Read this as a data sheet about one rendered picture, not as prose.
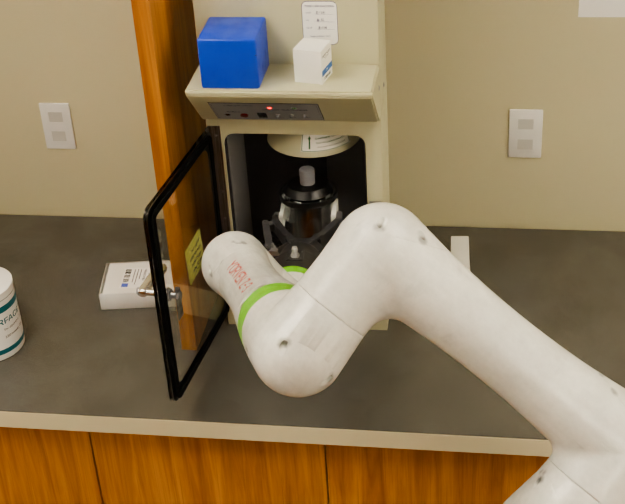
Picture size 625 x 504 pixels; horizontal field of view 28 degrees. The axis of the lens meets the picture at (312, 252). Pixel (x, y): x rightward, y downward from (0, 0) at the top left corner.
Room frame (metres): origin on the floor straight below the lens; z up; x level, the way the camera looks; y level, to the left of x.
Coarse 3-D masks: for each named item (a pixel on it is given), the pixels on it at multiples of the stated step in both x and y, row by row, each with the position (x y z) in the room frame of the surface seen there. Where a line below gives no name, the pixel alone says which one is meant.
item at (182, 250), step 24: (192, 168) 1.94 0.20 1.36; (192, 192) 1.93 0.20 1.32; (144, 216) 1.75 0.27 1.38; (168, 216) 1.82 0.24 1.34; (192, 216) 1.92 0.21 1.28; (168, 240) 1.81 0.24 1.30; (192, 240) 1.91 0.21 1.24; (168, 264) 1.80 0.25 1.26; (192, 264) 1.89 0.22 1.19; (168, 288) 1.79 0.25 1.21; (192, 288) 1.88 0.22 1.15; (192, 312) 1.87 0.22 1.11; (216, 312) 1.97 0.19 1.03; (192, 336) 1.85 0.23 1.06; (192, 360) 1.84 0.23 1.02; (168, 384) 1.75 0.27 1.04
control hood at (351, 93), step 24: (288, 72) 1.99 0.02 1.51; (336, 72) 1.98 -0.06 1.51; (360, 72) 1.97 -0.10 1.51; (192, 96) 1.94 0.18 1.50; (216, 96) 1.94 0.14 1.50; (240, 96) 1.93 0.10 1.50; (264, 96) 1.92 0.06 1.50; (288, 96) 1.91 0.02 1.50; (312, 96) 1.91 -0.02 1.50; (336, 96) 1.90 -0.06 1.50; (360, 96) 1.89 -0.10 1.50; (288, 120) 2.00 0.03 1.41; (312, 120) 1.99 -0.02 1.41; (336, 120) 1.98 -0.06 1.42; (360, 120) 1.97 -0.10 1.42
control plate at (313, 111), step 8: (216, 104) 1.96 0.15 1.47; (224, 104) 1.96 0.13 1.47; (232, 104) 1.96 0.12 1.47; (240, 104) 1.95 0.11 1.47; (248, 104) 1.95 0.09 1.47; (256, 104) 1.95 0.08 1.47; (264, 104) 1.94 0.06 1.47; (272, 104) 1.94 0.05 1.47; (280, 104) 1.94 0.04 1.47; (288, 104) 1.94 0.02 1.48; (296, 104) 1.93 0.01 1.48; (304, 104) 1.93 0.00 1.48; (312, 104) 1.93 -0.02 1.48; (216, 112) 1.99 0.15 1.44; (224, 112) 1.99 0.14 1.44; (232, 112) 1.99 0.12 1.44; (240, 112) 1.98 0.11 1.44; (248, 112) 1.98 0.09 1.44; (256, 112) 1.98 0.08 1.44; (264, 112) 1.97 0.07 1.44; (272, 112) 1.97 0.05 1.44; (280, 112) 1.97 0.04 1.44; (288, 112) 1.97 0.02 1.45; (296, 112) 1.96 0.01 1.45; (304, 112) 1.96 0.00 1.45; (312, 112) 1.96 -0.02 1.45; (320, 112) 1.95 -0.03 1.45
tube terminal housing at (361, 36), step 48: (192, 0) 2.06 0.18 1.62; (240, 0) 2.04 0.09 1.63; (288, 0) 2.03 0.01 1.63; (336, 0) 2.01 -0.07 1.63; (288, 48) 2.03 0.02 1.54; (336, 48) 2.01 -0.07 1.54; (384, 48) 2.09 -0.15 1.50; (384, 96) 2.06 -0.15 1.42; (384, 144) 2.04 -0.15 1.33; (384, 192) 2.02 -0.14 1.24
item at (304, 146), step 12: (276, 144) 2.08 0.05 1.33; (288, 144) 2.06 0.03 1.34; (300, 144) 2.05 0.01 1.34; (312, 144) 2.04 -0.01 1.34; (324, 144) 2.04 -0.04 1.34; (336, 144) 2.05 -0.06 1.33; (348, 144) 2.06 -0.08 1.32; (300, 156) 2.04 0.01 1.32; (312, 156) 2.03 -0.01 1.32; (324, 156) 2.04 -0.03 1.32
